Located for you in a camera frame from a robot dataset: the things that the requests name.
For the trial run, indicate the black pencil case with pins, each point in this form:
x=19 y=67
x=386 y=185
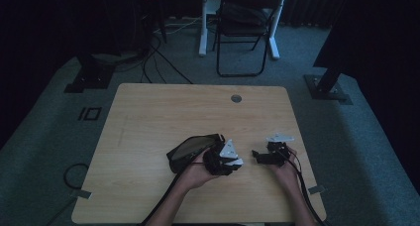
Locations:
x=185 y=150

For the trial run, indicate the grey tape piece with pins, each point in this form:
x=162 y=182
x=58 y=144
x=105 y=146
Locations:
x=317 y=189
x=82 y=194

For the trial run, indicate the person's right hand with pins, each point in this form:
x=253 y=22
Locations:
x=289 y=176

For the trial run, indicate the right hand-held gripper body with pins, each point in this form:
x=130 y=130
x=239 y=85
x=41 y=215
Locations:
x=277 y=155

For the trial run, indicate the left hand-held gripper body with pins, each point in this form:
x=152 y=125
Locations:
x=219 y=163

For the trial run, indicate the black slanted stand with base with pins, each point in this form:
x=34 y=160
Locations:
x=327 y=85

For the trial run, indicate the black folding chair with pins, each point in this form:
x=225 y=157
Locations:
x=242 y=24

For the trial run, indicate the dark equipment rack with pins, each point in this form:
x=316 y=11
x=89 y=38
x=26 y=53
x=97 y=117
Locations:
x=132 y=18

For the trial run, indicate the black stand with square base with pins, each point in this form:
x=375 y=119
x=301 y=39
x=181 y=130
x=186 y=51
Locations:
x=90 y=75

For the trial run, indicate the person's left hand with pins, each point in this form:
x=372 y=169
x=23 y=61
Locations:
x=194 y=174

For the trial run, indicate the white desk frame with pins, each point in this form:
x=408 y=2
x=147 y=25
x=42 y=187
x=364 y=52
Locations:
x=204 y=27

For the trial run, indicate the grey table grommet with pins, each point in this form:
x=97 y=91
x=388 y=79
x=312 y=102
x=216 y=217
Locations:
x=236 y=98

